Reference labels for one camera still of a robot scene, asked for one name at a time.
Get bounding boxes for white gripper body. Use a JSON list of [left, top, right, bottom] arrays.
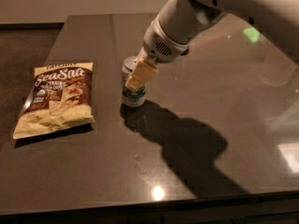
[[137, 17, 190, 63]]

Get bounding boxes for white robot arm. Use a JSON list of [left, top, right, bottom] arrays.
[[125, 0, 299, 91]]

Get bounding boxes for brown sea salt chip bag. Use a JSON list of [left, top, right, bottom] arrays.
[[13, 63, 94, 140]]

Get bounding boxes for white green 7up can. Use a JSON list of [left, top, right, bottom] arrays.
[[121, 56, 146, 107]]

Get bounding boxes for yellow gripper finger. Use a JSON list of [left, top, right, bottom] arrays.
[[124, 57, 158, 91]]

